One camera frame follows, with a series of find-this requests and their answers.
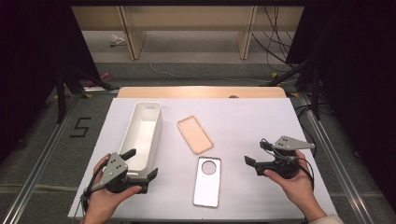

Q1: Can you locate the black curtain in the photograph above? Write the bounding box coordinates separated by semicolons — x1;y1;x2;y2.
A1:
285;0;396;214
0;0;101;164

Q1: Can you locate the black metal stand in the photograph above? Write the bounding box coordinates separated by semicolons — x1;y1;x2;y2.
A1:
55;65;120;125
266;57;322;121

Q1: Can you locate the person's right hand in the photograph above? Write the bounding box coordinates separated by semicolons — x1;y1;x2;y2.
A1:
263;150;327;222

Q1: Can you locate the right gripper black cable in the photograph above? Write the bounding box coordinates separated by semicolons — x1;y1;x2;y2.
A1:
260;138;316;191

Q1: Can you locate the white plastic storage box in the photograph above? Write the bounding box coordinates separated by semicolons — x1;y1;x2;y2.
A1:
119;101;163;180

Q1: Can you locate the silver phone case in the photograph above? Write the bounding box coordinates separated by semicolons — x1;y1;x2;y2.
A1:
192;156;222;208

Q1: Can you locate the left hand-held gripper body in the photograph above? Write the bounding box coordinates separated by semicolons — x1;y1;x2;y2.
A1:
100;151;149;194

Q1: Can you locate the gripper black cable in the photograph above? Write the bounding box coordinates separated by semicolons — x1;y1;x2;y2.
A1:
79;164;107;218
260;138;316;191

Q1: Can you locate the beige phone case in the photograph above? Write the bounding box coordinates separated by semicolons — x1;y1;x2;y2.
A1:
177;115;215;156

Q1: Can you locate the aluminium floor rail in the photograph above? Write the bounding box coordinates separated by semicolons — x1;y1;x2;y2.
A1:
297;92;376;224
0;92;80;224

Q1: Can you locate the bundle of black cables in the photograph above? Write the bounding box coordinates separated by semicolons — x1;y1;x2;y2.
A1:
251;5;301;69

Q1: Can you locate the white paper scrap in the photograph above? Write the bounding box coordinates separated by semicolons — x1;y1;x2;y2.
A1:
109;34;127;48

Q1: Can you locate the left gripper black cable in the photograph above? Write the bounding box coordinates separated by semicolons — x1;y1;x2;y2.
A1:
79;164;107;218

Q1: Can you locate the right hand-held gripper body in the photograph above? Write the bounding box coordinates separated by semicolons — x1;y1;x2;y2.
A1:
255;135;316;180

